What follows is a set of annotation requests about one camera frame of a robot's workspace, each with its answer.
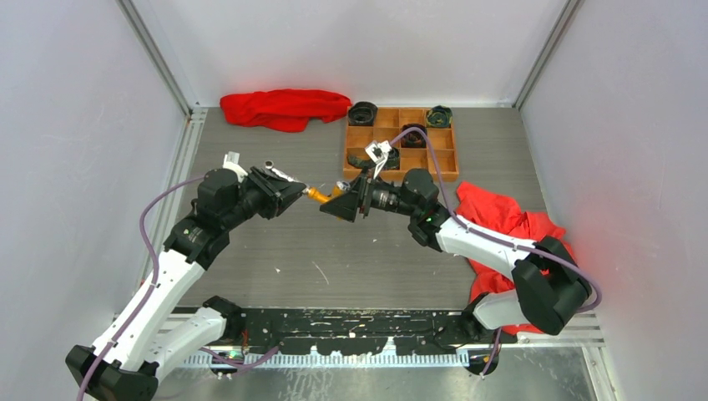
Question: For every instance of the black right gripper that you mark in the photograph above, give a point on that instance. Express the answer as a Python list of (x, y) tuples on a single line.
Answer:
[(359, 195)]

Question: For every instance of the perforated metal rail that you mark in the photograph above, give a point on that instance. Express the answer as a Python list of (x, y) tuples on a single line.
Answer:
[(387, 359)]

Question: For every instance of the dark belt lying flat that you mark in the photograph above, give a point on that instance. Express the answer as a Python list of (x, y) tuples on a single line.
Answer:
[(357, 158)]

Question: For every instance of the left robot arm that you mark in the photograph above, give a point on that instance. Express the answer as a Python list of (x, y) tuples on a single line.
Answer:
[(129, 360)]

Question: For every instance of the red cloth at back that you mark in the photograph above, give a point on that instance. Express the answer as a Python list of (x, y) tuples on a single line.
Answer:
[(284, 110)]

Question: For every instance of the red cloth at right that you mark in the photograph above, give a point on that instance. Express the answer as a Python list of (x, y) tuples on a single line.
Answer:
[(503, 214)]

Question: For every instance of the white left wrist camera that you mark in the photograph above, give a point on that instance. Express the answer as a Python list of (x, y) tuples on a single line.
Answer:
[(231, 162)]

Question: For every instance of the rolled dark belt top-right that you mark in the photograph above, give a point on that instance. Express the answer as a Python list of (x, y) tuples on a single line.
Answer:
[(439, 117)]

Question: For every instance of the rolled dark belt centre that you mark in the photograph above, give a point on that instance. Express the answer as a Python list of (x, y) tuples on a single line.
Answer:
[(414, 139)]

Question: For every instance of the orange plastic faucet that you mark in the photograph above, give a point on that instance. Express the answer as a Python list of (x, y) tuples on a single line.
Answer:
[(339, 188)]

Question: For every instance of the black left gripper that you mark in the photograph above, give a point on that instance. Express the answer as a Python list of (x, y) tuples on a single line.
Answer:
[(278, 195)]

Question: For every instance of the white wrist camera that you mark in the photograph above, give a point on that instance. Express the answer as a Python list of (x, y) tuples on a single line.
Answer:
[(231, 162), (378, 153)]

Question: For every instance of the rolled dark belt top-left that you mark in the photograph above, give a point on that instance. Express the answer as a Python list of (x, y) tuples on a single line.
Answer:
[(362, 113)]

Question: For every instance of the red cloth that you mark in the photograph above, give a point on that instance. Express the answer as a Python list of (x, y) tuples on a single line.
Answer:
[(503, 214), (284, 110)]

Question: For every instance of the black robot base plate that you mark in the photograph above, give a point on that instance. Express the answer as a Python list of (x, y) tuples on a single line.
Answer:
[(354, 332)]

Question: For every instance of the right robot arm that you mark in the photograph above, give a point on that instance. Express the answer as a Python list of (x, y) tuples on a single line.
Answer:
[(547, 288)]

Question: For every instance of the chrome metal faucet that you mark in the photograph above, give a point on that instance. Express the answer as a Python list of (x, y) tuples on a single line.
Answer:
[(276, 170)]

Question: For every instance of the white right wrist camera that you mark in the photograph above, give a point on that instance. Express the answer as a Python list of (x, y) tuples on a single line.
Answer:
[(378, 153)]

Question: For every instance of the wooden compartment tray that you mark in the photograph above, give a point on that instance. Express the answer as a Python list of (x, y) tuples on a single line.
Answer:
[(439, 155)]

